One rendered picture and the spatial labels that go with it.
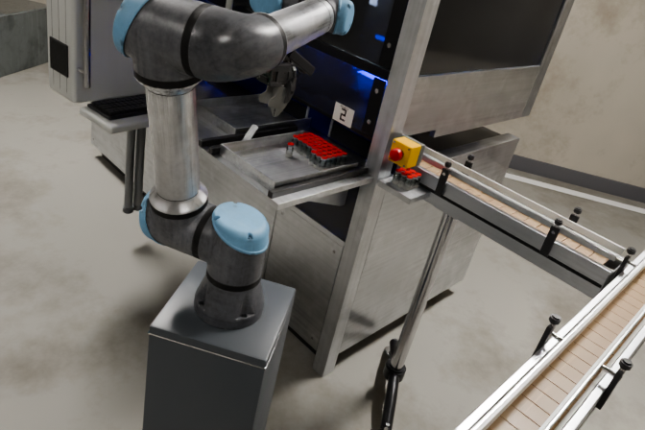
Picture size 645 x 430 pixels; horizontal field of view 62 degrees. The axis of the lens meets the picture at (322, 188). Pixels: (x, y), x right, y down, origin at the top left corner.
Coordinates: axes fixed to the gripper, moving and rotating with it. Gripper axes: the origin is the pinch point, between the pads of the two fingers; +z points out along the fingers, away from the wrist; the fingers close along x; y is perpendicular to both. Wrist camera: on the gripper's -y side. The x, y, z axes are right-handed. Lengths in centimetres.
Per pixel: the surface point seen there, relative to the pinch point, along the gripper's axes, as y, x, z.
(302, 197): -4.7, 10.9, 21.6
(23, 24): -53, -354, 74
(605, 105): -363, -20, 40
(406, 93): -38.3, 12.5, -6.7
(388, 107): -35.6, 9.4, -1.2
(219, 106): -21, -54, 21
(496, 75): -92, 12, -9
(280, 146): -20.8, -17.7, 21.4
